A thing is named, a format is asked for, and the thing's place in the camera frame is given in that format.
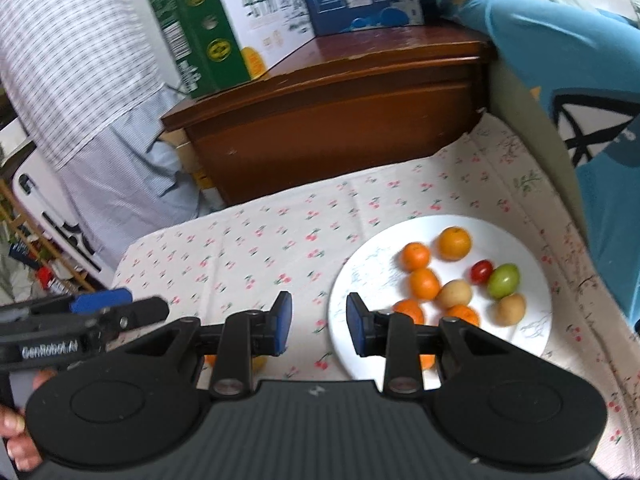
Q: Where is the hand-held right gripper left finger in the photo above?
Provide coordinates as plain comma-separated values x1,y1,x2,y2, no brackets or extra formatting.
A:
150,291,293,398

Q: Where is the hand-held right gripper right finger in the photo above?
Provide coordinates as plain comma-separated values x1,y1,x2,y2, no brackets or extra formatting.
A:
346,292,488,395

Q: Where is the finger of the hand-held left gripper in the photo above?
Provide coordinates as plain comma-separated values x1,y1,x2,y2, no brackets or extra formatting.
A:
0,287,134,323
75,297,170,346

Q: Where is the white patterned plate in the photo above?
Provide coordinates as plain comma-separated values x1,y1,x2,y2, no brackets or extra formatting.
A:
327,215,554,382

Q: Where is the brown round fruit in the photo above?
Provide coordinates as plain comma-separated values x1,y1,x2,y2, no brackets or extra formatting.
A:
435,280,474,310
494,293,527,328

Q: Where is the red cherry tomato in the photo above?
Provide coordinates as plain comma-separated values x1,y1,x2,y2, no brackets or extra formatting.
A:
470,259,495,284

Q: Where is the green tomato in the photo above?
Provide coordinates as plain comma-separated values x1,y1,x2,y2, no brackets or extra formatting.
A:
487,263,521,297

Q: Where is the person's left hand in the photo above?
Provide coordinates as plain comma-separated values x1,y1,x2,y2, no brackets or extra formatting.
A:
0,367,57,472

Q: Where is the pile of assorted clutter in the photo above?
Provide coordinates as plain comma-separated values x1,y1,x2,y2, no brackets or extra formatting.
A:
0,220,76,306

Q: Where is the cherry print cloth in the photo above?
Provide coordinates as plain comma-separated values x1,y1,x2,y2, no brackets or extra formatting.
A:
112,112,640,480

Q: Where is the wooden rack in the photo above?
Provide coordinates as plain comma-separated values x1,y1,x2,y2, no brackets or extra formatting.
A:
0,180,97,293

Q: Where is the white slotted plastic panel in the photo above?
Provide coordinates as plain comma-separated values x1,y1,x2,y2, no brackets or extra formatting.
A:
12,149,118,288

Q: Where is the light blue striped shirt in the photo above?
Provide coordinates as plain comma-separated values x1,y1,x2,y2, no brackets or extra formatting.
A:
62,82,227,273

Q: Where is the cardboard box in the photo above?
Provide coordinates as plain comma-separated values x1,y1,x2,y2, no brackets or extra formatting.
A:
160,130,217,192

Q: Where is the brown wooden nightstand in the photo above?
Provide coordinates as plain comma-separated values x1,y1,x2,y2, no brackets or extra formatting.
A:
160,25,497,207

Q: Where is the grey checkered cloth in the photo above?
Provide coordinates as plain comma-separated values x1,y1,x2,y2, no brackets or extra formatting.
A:
0,0,168,172

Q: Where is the green and white milk carton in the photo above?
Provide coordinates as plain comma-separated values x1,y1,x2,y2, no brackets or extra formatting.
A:
144,0,317,101

